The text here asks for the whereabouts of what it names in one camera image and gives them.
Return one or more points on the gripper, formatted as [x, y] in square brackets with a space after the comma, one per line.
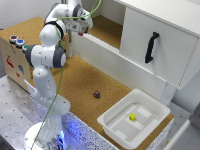
[80, 22]

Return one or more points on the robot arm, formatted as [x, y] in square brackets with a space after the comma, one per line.
[50, 35]

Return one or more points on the white cabinet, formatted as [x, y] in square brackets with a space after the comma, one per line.
[100, 55]

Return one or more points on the wooden drawer box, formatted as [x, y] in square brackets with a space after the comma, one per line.
[30, 28]

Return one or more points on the green button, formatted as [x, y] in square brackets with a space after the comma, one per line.
[25, 47]

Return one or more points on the blue button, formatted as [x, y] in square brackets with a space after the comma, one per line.
[20, 42]

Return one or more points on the red button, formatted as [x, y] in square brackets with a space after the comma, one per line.
[13, 39]

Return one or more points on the purple block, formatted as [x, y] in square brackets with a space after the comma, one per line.
[96, 94]

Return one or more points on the white sliding door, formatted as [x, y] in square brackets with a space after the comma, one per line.
[173, 50]

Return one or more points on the yellow block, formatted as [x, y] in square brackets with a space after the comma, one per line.
[132, 117]

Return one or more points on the white plastic box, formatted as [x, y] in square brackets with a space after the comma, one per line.
[115, 128]

